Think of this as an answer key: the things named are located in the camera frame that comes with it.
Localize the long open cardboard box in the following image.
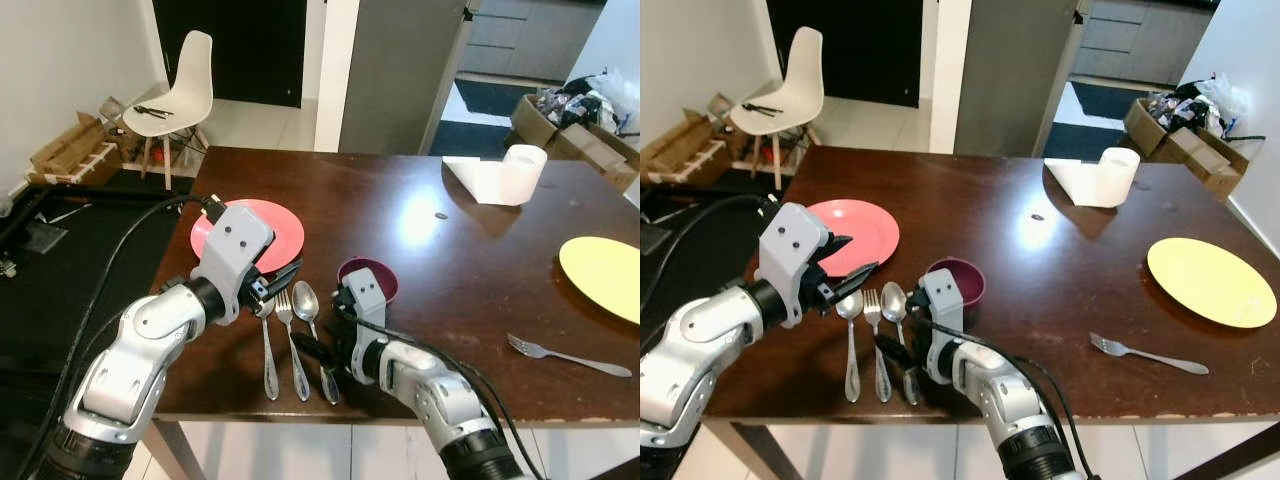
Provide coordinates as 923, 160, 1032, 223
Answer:
640, 108, 727, 184
27, 111, 122, 187

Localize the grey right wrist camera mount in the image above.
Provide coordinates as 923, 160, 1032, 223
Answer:
920, 267, 967, 387
345, 267, 390, 387

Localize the yellow round plate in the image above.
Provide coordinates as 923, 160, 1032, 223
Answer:
558, 236, 641, 326
1147, 237, 1278, 329

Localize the cardboard box with clutter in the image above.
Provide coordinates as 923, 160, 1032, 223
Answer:
511, 92, 573, 153
1124, 96, 1193, 157

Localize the grey door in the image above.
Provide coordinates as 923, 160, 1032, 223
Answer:
952, 0, 1088, 159
339, 0, 483, 157

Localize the silver spoon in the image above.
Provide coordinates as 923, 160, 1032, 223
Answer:
292, 281, 342, 406
835, 290, 864, 404
881, 281, 924, 406
254, 296, 282, 402

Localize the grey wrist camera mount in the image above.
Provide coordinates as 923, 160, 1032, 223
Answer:
920, 267, 967, 387
190, 203, 277, 327
345, 267, 390, 387
757, 202, 832, 327

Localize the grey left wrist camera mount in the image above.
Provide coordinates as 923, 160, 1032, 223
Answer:
190, 203, 277, 327
757, 202, 832, 327

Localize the dark wooden table leg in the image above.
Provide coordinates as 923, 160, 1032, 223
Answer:
702, 419, 782, 480
1173, 420, 1280, 480
139, 419, 207, 480

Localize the white plastic bag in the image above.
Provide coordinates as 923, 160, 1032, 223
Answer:
585, 67, 641, 137
1198, 72, 1253, 129

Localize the white plastic chair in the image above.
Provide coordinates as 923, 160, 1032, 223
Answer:
729, 26, 826, 192
122, 30, 215, 192

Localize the grey kitchen cabinet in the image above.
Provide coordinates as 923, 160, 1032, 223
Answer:
459, 0, 609, 84
1069, 0, 1218, 87

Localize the dark doormat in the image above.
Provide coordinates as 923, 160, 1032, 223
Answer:
454, 79, 542, 119
1069, 81, 1147, 122

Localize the silver fork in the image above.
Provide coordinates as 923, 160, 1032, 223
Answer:
274, 289, 312, 404
506, 333, 634, 379
863, 288, 894, 404
1089, 332, 1211, 377

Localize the maroon bowl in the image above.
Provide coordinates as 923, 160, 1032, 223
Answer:
337, 257, 400, 307
925, 257, 988, 309

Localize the pink round plate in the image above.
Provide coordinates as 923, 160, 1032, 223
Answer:
805, 199, 901, 279
190, 199, 306, 274

